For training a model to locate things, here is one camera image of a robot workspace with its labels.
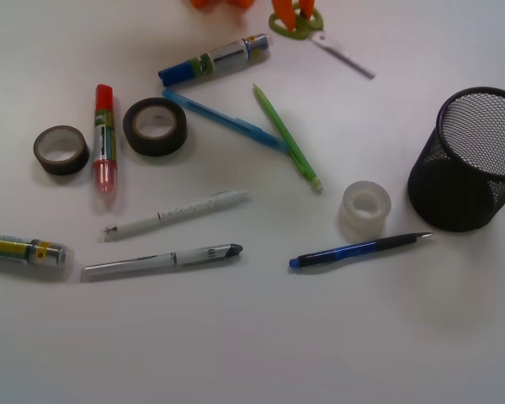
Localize light blue pen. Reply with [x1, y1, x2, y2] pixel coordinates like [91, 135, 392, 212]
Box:
[162, 88, 289, 154]

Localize large black tape roll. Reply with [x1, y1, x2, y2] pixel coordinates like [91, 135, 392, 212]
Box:
[122, 98, 188, 157]

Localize blue cap marker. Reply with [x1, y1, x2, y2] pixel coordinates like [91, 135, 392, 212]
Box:
[158, 34, 272, 88]

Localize orange robot base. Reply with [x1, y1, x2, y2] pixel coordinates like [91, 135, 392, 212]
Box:
[189, 0, 254, 10]

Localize clear adhesive tape roll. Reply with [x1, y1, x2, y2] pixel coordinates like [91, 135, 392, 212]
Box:
[338, 181, 391, 243]

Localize orange moving gripper finger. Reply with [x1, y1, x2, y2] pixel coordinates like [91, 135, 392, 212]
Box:
[299, 0, 315, 19]

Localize orange fixed gripper finger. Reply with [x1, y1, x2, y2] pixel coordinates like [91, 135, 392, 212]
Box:
[272, 0, 296, 31]

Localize blue black ballpoint pen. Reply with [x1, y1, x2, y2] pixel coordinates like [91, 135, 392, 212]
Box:
[289, 232, 433, 269]

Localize green mechanical pencil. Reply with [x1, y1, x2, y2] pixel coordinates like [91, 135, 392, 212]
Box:
[252, 84, 323, 194]

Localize small black tape roll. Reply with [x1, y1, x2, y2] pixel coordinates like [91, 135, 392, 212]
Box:
[33, 125, 89, 176]

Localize white dotted pen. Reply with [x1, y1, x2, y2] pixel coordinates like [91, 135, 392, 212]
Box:
[100, 190, 250, 241]

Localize silver white rollerball pen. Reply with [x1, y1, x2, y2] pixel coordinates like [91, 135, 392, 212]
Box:
[81, 243, 243, 281]

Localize black mesh pen holder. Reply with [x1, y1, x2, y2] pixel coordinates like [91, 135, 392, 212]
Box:
[407, 87, 505, 232]

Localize red cap marker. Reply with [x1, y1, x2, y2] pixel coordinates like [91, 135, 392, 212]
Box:
[93, 84, 117, 209]

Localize green handled scissors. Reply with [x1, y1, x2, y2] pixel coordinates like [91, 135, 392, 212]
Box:
[268, 1, 375, 80]

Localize black yellow marker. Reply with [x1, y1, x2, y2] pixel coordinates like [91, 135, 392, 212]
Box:
[0, 235, 74, 282]

